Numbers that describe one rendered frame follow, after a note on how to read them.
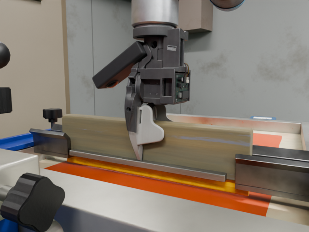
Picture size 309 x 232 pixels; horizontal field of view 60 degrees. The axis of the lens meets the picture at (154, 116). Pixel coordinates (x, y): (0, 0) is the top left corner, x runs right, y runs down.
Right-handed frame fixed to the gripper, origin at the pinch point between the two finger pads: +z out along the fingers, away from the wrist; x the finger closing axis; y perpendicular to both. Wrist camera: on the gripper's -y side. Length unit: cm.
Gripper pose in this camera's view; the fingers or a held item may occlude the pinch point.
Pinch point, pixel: (142, 149)
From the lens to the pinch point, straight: 47.3
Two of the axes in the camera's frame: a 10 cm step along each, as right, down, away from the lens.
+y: 8.9, 0.8, -4.5
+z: -0.1, 9.9, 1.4
